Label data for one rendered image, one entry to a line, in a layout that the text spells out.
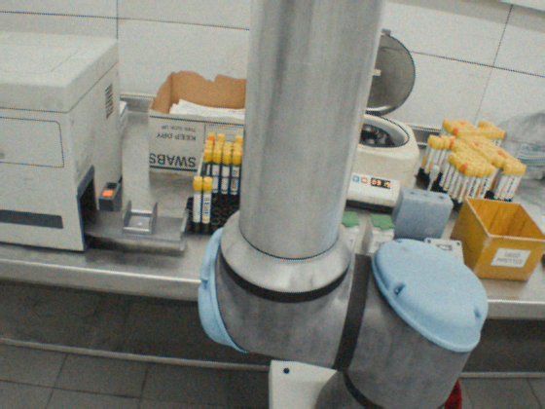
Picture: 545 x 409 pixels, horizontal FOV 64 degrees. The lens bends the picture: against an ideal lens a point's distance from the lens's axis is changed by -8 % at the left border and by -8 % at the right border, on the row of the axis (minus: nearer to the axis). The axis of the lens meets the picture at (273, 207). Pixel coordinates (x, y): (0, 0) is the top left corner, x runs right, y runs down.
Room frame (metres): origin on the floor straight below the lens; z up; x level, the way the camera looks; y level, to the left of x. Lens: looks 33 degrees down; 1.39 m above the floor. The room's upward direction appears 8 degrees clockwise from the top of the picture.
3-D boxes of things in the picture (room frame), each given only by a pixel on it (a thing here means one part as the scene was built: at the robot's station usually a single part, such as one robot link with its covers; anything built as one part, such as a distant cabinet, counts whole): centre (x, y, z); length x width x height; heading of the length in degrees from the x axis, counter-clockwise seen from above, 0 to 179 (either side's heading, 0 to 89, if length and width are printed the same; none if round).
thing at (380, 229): (0.71, -0.20, 0.91); 0.05 x 0.04 x 0.07; 6
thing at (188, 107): (1.02, 0.18, 0.95); 0.29 x 0.25 x 0.15; 6
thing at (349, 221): (0.70, -0.13, 0.91); 0.05 x 0.04 x 0.07; 6
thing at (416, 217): (0.77, -0.29, 0.92); 0.10 x 0.07 x 0.10; 91
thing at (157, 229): (0.63, 0.24, 0.92); 0.21 x 0.07 x 0.05; 96
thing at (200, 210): (0.73, 0.08, 0.93); 0.17 x 0.09 x 0.11; 96
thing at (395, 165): (1.00, -0.19, 0.94); 0.30 x 0.24 x 0.12; 177
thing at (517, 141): (1.23, -0.68, 0.97); 0.26 x 0.17 x 0.19; 110
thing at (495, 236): (0.74, -0.44, 0.93); 0.13 x 0.13 x 0.10; 5
